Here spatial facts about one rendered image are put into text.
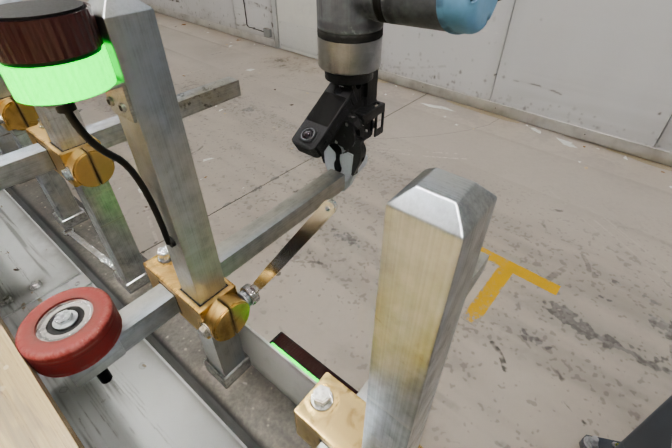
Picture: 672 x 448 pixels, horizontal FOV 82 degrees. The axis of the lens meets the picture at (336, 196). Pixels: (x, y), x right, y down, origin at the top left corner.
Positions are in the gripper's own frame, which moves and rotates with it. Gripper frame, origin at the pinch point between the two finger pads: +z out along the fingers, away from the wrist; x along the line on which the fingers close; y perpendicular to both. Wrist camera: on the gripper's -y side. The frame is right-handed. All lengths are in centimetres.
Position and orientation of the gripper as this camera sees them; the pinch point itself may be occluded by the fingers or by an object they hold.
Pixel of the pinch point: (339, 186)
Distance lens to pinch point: 67.0
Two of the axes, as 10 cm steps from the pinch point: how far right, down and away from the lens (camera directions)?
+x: -7.8, -3.8, 5.0
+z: 0.0, 7.9, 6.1
